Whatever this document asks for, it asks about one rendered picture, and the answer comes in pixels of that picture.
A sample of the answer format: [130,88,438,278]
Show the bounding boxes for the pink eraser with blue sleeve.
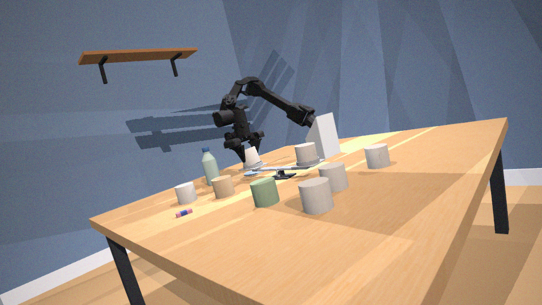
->
[175,208,193,218]

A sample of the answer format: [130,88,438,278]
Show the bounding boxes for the light blue round dish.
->
[244,171,264,176]

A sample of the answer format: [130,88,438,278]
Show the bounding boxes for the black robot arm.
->
[212,76,316,128]

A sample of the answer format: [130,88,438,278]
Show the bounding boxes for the pale green cylinder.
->
[250,177,280,208]

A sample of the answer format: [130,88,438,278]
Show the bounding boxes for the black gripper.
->
[223,120,265,163]

